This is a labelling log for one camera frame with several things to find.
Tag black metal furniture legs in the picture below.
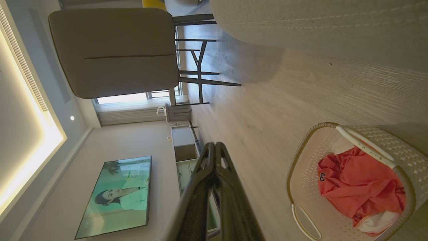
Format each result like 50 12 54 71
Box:
173 13 217 26

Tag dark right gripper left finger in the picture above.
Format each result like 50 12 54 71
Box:
163 142 215 241

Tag cream woven plastic laundry basket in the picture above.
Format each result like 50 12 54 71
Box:
286 122 428 241

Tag slatted grey side table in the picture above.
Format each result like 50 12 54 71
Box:
165 103 192 123

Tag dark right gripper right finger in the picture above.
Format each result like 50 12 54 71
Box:
214 142 265 241

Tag red garment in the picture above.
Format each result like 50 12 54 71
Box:
317 147 407 227

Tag long ceiling air vent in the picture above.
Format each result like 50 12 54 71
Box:
0 6 49 113

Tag wall-mounted flat screen television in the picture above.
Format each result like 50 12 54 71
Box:
74 156 152 240

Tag black chair legs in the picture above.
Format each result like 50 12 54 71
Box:
48 7 242 106

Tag white television cabinet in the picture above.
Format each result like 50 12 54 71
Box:
170 125 222 239

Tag yellow object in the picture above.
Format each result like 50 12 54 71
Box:
142 0 168 11

